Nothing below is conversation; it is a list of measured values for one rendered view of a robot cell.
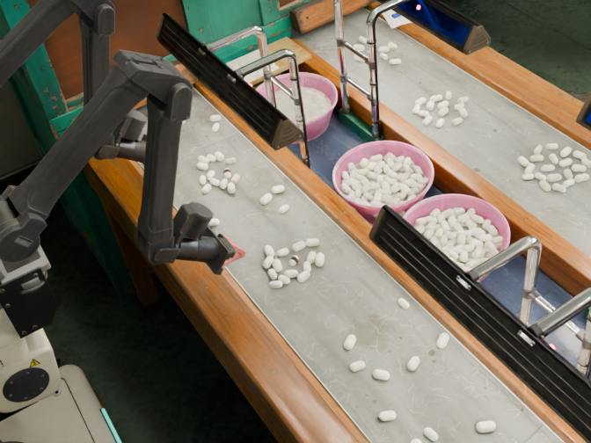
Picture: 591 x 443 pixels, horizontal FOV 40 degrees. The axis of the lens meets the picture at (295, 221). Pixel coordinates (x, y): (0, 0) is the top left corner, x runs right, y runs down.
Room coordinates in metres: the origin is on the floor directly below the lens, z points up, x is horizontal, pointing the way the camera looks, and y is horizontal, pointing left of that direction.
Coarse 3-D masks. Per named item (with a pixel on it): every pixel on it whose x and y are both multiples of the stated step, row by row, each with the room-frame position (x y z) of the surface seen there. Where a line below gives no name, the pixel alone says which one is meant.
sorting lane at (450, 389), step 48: (192, 144) 1.87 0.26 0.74; (240, 144) 1.84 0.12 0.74; (192, 192) 1.66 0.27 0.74; (240, 192) 1.63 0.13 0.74; (288, 192) 1.60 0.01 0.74; (240, 240) 1.45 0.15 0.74; (288, 240) 1.42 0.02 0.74; (336, 240) 1.40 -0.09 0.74; (288, 288) 1.26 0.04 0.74; (336, 288) 1.24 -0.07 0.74; (384, 288) 1.22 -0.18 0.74; (288, 336) 1.12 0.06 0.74; (336, 336) 1.10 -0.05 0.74; (384, 336) 1.08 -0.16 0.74; (432, 336) 1.06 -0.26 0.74; (336, 384) 0.98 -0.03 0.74; (384, 384) 0.96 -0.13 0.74; (432, 384) 0.94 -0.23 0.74; (480, 384) 0.92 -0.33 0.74; (384, 432) 0.85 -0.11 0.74; (480, 432) 0.81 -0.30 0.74; (528, 432) 0.80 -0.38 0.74
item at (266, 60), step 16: (240, 32) 1.80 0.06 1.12; (256, 32) 1.82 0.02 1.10; (208, 48) 1.76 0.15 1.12; (256, 64) 1.65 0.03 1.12; (288, 64) 1.70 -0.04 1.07; (272, 80) 1.80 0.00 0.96; (272, 96) 1.82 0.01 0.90; (304, 128) 1.69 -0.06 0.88; (304, 144) 1.69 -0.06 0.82; (304, 160) 1.69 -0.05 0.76
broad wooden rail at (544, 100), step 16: (416, 32) 2.24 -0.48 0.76; (432, 48) 2.15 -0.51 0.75; (448, 48) 2.11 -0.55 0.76; (464, 64) 2.02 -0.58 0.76; (480, 64) 2.00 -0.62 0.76; (496, 64) 1.99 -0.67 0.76; (512, 64) 1.98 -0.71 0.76; (480, 80) 1.95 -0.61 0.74; (496, 80) 1.91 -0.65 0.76; (512, 80) 1.90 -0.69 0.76; (528, 80) 1.89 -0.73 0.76; (544, 80) 1.88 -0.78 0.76; (512, 96) 1.84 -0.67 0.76; (528, 96) 1.82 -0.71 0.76; (544, 96) 1.80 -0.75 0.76; (560, 96) 1.79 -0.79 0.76; (544, 112) 1.73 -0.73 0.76; (560, 112) 1.72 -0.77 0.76; (576, 112) 1.71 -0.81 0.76; (560, 128) 1.67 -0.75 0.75; (576, 128) 1.64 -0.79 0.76
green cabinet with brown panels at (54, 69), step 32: (0, 0) 1.96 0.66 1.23; (32, 0) 2.01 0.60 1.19; (128, 0) 2.12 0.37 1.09; (160, 0) 2.16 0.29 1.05; (192, 0) 2.19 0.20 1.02; (224, 0) 2.25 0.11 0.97; (256, 0) 2.29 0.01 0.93; (288, 0) 2.35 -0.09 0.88; (0, 32) 2.28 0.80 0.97; (64, 32) 2.03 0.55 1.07; (128, 32) 2.11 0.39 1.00; (192, 32) 2.18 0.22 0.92; (224, 32) 2.24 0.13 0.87; (32, 64) 1.97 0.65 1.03; (64, 64) 2.02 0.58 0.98; (32, 96) 2.08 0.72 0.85; (64, 96) 2.00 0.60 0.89
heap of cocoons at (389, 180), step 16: (368, 160) 1.69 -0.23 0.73; (384, 160) 1.69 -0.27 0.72; (400, 160) 1.66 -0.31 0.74; (352, 176) 1.62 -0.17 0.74; (368, 176) 1.62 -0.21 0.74; (384, 176) 1.61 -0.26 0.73; (400, 176) 1.60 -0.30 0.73; (416, 176) 1.58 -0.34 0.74; (352, 192) 1.57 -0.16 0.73; (368, 192) 1.55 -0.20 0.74; (384, 192) 1.54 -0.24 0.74; (400, 192) 1.53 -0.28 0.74; (416, 192) 1.52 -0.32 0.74
